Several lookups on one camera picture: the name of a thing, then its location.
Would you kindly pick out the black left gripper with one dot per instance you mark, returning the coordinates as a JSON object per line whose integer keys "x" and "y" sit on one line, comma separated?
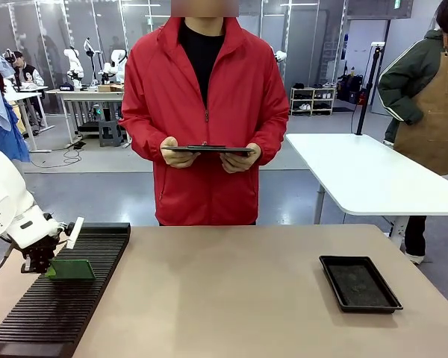
{"x": 39, "y": 250}

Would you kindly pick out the green PCB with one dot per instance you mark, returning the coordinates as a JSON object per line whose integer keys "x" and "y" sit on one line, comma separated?
{"x": 72, "y": 270}

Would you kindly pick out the black clipboard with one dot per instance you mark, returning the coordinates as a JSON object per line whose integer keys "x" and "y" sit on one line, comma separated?
{"x": 209, "y": 150}

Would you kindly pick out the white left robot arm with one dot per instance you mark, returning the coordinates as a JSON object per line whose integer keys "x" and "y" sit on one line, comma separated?
{"x": 3, "y": 186}

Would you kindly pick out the person's left forearm red sleeve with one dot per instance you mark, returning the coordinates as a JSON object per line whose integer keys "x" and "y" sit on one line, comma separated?
{"x": 272, "y": 138}

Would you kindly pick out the person's right forearm red sleeve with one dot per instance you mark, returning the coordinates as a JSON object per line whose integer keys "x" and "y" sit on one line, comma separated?
{"x": 142, "y": 138}

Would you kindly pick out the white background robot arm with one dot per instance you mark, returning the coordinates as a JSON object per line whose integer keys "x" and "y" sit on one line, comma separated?
{"x": 74, "y": 63}
{"x": 115, "y": 63}

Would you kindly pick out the black slotted PCB rack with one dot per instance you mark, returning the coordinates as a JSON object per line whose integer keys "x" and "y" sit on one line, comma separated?
{"x": 59, "y": 306}

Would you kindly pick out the person's right hand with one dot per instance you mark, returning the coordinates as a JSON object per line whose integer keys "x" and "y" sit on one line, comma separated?
{"x": 177, "y": 158}

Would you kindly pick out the person's left hand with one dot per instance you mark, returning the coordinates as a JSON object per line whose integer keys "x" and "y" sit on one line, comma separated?
{"x": 239, "y": 162}

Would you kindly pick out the person in blue shirt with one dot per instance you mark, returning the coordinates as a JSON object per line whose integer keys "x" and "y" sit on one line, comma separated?
{"x": 2, "y": 123}

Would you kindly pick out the grey step stool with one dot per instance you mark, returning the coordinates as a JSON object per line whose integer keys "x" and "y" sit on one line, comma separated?
{"x": 110, "y": 134}

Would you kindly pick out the white background desk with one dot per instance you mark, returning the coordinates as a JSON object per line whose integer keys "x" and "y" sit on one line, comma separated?
{"x": 22, "y": 97}

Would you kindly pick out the white background work table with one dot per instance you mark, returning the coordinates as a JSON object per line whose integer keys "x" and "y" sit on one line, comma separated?
{"x": 86, "y": 94}

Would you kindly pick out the person in red jacket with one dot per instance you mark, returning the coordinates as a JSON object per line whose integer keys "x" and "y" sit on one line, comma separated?
{"x": 205, "y": 186}

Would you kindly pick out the cardboard box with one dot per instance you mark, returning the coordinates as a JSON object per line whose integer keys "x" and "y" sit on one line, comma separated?
{"x": 110, "y": 88}

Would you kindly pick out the seated person in dark jacket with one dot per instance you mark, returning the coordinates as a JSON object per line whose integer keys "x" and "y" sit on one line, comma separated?
{"x": 28, "y": 72}

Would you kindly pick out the white background stand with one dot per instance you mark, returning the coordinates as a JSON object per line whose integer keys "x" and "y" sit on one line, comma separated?
{"x": 90, "y": 56}

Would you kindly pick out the wooden shoe rack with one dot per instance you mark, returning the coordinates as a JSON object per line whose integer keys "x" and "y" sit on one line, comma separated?
{"x": 313, "y": 100}

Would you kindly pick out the black rectangular tray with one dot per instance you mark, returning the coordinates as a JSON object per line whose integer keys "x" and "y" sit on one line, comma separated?
{"x": 360, "y": 285}

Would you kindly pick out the white side table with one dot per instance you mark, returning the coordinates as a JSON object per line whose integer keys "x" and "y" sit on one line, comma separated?
{"x": 377, "y": 175}

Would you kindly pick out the black bags pile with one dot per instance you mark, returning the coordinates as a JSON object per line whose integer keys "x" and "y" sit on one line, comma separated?
{"x": 352, "y": 87}

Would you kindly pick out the black tripod pole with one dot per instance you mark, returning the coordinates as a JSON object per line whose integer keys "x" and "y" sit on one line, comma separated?
{"x": 366, "y": 97}

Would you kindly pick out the person in brown apron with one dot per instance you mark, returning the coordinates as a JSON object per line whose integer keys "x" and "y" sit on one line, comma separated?
{"x": 433, "y": 104}

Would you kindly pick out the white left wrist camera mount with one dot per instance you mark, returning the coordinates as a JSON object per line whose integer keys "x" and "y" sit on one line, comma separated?
{"x": 74, "y": 233}

